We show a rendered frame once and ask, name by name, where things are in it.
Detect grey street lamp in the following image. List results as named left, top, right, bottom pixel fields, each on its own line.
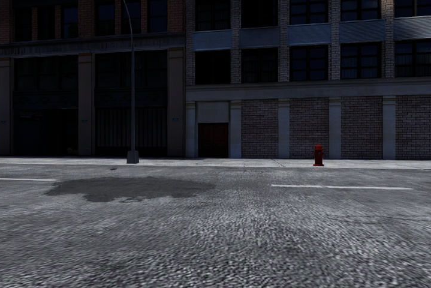
left=122, top=0, right=140, bottom=164

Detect grey brick building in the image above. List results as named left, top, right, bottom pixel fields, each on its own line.
left=184, top=0, right=431, bottom=161

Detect red fire hydrant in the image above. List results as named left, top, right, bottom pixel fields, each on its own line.
left=313, top=144, right=325, bottom=167

